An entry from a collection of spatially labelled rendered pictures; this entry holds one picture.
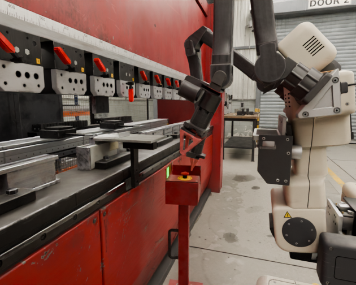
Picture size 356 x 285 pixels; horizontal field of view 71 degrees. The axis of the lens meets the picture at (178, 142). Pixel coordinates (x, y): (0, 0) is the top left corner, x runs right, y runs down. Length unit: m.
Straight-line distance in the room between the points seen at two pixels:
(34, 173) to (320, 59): 0.92
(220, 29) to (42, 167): 0.68
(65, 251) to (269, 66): 0.77
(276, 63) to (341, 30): 8.08
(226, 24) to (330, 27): 8.02
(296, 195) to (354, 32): 8.07
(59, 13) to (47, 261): 0.75
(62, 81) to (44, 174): 0.31
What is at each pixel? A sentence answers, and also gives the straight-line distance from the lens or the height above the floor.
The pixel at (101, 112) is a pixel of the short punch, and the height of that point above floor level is 1.11.
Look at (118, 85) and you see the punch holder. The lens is 1.25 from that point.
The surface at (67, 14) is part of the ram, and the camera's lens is 1.02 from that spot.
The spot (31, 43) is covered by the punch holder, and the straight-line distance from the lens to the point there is 0.88.
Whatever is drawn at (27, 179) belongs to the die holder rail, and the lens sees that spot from 0.88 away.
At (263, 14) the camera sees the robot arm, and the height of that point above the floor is 1.37.
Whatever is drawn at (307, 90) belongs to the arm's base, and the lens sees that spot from 0.72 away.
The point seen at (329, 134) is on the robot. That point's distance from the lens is 0.92.
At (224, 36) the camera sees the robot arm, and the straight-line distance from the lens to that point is 0.76.
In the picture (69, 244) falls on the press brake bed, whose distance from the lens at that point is 0.88.
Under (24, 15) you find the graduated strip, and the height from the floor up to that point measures 1.38.
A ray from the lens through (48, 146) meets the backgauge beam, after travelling 1.28.
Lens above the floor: 1.14
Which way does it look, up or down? 9 degrees down
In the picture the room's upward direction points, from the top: straight up
